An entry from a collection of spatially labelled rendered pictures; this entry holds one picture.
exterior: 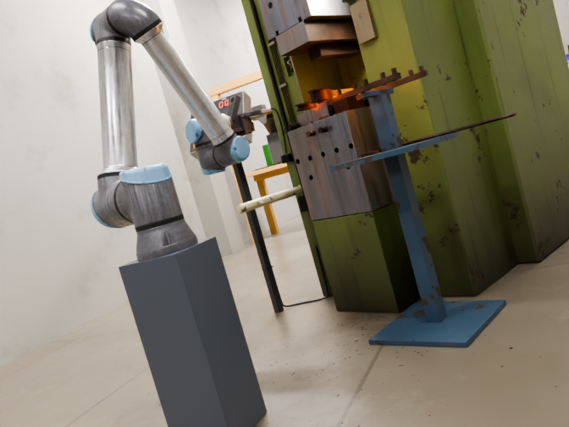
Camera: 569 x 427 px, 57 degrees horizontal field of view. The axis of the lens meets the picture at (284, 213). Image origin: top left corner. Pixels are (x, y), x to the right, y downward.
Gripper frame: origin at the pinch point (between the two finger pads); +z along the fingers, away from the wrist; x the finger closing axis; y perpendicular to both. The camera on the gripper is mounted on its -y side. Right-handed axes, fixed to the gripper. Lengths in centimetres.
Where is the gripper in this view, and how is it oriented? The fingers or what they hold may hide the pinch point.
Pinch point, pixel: (261, 113)
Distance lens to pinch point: 223.8
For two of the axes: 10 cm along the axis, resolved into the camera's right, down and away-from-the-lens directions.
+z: 7.1, -2.6, 6.6
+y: 2.7, 9.6, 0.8
